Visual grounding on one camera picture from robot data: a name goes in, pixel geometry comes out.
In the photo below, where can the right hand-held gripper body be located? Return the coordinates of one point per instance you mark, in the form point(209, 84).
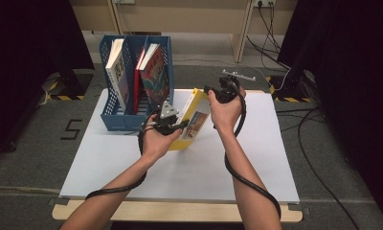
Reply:
point(229, 91)

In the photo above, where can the black curtain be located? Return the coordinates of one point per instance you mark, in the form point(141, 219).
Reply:
point(20, 64)
point(355, 80)

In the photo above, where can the white socket strip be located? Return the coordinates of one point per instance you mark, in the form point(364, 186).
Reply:
point(125, 1)

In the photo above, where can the red illustrated book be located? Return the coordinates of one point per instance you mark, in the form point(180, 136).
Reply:
point(137, 92)

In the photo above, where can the dark teal illustrated book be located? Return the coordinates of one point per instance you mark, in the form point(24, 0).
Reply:
point(156, 80)

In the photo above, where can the white board sheet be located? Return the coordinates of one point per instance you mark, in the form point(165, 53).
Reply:
point(196, 172)

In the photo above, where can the yellow book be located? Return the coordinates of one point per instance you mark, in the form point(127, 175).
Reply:
point(196, 121)

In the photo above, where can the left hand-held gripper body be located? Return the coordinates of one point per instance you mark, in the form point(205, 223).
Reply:
point(165, 123)

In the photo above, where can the white picture grid book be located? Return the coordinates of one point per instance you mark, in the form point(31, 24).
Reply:
point(117, 76)

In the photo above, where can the black stand base hazard tape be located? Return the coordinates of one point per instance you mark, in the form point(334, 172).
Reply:
point(291, 91)
point(71, 89)

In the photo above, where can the person's right hand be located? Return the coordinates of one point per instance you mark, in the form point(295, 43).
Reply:
point(228, 115)

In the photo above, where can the white wall power socket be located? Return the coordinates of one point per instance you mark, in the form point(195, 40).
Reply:
point(264, 2)

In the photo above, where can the person's left hand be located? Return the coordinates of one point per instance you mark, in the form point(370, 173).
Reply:
point(156, 145)

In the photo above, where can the beige office desk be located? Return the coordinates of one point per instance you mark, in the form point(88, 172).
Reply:
point(180, 16)

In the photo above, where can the blue plastic file rack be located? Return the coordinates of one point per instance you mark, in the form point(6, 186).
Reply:
point(119, 123)

